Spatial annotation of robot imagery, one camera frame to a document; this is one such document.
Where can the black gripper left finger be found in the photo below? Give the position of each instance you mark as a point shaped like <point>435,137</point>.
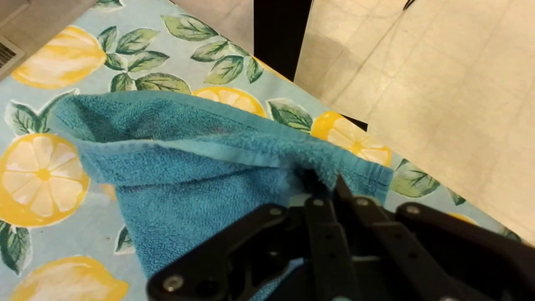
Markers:
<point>331,271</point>

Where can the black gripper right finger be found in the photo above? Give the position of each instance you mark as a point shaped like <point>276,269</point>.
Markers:
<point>388,258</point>

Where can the blue towel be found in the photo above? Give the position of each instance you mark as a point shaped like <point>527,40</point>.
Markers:
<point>184,167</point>

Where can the lemon print tablecloth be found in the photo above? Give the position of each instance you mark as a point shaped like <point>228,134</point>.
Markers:
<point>62,232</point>

